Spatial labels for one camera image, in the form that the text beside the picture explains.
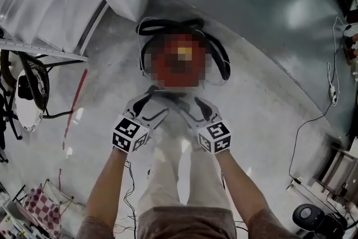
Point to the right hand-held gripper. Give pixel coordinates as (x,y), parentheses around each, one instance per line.
(215,137)

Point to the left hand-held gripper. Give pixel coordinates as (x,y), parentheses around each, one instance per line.
(127,134)

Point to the red vacuum cleaner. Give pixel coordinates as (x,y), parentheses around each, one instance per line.
(179,61)

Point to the person's left forearm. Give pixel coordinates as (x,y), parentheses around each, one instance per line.
(109,184)

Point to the person's right forearm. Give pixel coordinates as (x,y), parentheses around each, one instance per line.
(240,184)

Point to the person's white trousers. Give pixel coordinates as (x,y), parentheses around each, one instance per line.
(165,176)

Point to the red floor tape strip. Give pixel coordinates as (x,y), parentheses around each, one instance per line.
(74,103)

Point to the person's brown printed shirt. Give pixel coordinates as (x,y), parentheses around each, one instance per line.
(184,224)

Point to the round chair with white cushion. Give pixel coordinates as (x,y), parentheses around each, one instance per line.
(30,98)

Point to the white power strip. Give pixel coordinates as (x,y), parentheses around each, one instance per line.
(332,93)

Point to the red checkered cloth table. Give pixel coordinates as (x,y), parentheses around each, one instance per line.
(42,207)

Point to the black round device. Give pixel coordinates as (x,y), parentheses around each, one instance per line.
(310,218)

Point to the grey metal frame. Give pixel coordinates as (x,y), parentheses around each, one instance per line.
(338,173)

